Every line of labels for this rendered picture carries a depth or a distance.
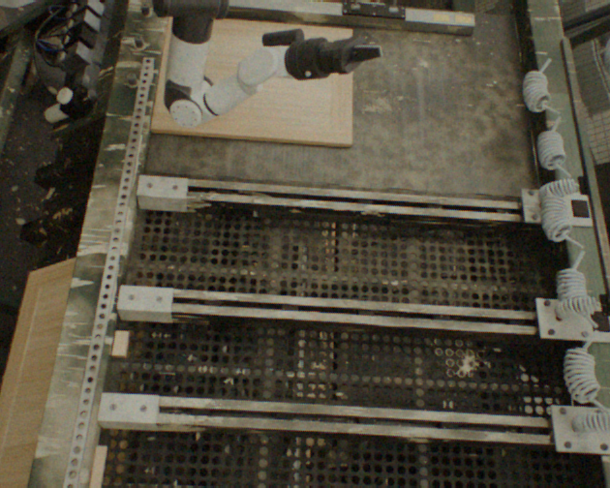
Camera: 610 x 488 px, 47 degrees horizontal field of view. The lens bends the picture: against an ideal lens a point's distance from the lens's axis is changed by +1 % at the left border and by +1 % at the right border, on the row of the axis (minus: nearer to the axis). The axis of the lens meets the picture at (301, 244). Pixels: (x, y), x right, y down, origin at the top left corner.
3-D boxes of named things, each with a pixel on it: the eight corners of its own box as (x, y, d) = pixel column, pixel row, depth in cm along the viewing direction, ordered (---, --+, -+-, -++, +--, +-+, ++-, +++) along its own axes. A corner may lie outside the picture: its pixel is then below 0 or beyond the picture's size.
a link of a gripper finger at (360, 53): (382, 58, 145) (356, 61, 149) (380, 43, 144) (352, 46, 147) (380, 61, 144) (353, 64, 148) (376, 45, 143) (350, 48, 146)
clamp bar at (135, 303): (126, 289, 172) (109, 244, 151) (594, 319, 179) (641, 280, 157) (119, 327, 168) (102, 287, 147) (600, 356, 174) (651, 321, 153)
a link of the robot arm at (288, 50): (298, 78, 151) (256, 83, 158) (323, 80, 160) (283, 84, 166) (295, 24, 150) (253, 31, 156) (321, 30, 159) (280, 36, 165)
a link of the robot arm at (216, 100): (251, 105, 163) (195, 137, 174) (261, 81, 170) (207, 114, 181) (221, 71, 158) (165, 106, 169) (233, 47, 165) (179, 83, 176)
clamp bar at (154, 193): (143, 183, 187) (131, 129, 166) (575, 213, 193) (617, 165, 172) (138, 215, 182) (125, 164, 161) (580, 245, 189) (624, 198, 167)
